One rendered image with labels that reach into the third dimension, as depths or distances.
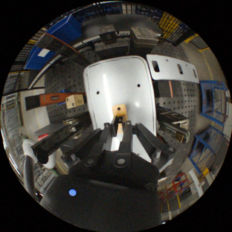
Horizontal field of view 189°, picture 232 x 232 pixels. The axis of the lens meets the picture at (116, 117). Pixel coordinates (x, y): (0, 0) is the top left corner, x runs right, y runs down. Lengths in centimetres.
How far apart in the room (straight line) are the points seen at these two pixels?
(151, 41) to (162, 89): 18
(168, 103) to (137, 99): 44
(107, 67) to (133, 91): 12
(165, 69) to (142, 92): 13
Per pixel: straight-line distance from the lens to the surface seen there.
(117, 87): 25
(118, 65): 27
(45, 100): 20
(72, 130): 25
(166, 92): 31
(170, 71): 32
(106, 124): 16
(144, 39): 28
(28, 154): 75
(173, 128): 25
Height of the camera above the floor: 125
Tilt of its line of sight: 74 degrees down
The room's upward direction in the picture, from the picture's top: 159 degrees counter-clockwise
